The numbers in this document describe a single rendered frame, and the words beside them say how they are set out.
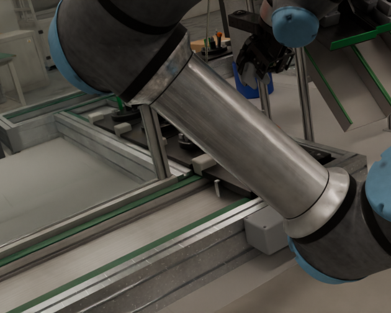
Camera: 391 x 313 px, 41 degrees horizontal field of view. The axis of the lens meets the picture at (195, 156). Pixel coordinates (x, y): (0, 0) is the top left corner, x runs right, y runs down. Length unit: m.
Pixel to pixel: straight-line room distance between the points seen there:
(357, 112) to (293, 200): 0.72
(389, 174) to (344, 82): 0.77
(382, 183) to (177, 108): 0.26
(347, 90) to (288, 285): 0.58
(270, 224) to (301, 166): 0.36
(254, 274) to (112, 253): 0.30
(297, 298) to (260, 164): 0.40
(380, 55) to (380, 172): 0.89
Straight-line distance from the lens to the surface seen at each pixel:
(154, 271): 0.97
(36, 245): 1.19
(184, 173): 1.31
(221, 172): 1.24
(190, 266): 1.01
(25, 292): 1.10
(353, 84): 1.41
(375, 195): 0.65
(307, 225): 0.68
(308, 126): 1.39
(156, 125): 1.25
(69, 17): 0.60
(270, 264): 1.07
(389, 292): 0.98
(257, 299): 0.99
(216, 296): 1.01
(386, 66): 1.51
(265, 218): 1.02
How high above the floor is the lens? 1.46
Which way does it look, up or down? 21 degrees down
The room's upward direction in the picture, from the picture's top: 12 degrees counter-clockwise
